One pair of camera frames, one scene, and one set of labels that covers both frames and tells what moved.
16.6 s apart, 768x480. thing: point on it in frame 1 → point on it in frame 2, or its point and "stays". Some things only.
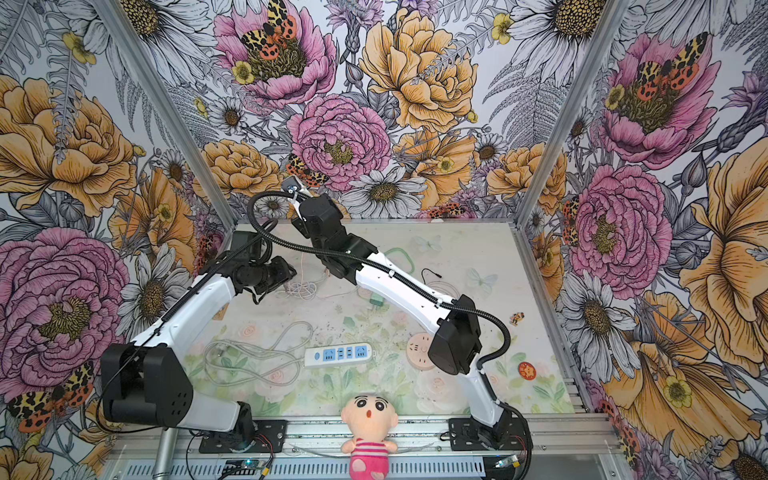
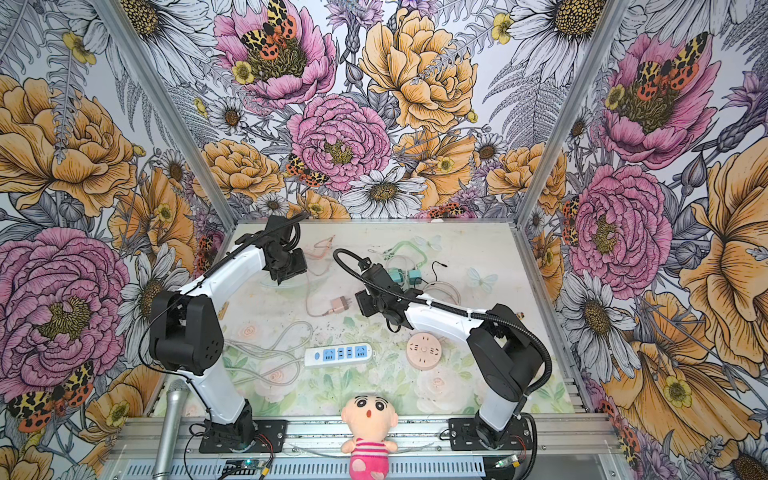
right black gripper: (300, 224) → (363, 300)
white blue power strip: (328, 355) stays
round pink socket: (417, 350) stays
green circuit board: (241, 467) stays
